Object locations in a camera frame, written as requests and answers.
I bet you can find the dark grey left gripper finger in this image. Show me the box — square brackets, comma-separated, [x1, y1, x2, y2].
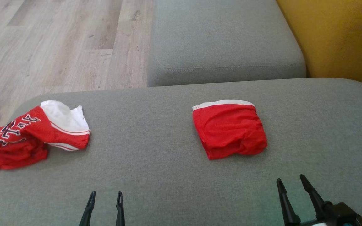
[79, 191, 96, 226]
[116, 191, 125, 226]

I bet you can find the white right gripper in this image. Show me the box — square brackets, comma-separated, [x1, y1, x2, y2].
[277, 174, 326, 226]

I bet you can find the red white jersey shirt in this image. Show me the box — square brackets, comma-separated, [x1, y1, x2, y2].
[0, 100, 91, 188]

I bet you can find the red shorts white waistband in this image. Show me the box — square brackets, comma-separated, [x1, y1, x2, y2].
[192, 100, 268, 160]

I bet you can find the large grey fabric sofa seat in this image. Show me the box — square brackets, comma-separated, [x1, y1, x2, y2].
[0, 78, 362, 226]

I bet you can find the small grey fabric sofa cushion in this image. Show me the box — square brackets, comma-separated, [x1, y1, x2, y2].
[147, 0, 307, 87]

